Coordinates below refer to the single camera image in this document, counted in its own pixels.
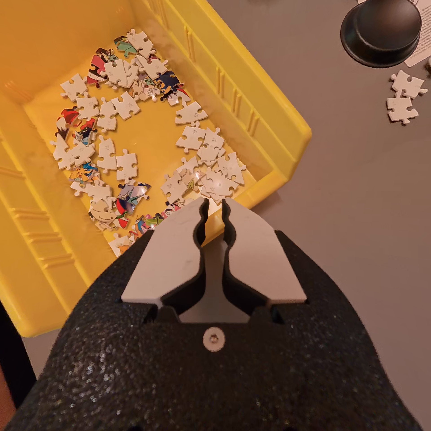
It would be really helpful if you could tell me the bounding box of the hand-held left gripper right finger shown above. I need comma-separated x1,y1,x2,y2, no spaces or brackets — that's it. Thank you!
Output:
222,198,308,316

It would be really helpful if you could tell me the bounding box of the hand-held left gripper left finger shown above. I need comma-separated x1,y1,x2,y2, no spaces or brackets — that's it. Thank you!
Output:
121,197,208,316

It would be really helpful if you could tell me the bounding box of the pile of colourful puzzle pieces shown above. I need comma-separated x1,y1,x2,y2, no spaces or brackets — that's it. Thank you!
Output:
51,29,248,258

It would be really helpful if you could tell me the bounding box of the yellow plastic bin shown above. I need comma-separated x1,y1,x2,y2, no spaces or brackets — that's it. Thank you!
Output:
0,0,312,337

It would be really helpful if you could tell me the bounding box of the white curved puzzle piece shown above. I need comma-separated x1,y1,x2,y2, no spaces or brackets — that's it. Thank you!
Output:
390,70,428,99
387,96,419,126

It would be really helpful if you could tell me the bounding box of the black round puzzle stand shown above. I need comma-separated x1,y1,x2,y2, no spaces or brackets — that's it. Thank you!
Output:
340,0,422,67

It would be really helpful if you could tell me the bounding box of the white instruction leaflet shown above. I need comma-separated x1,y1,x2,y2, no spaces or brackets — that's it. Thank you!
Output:
404,0,431,67

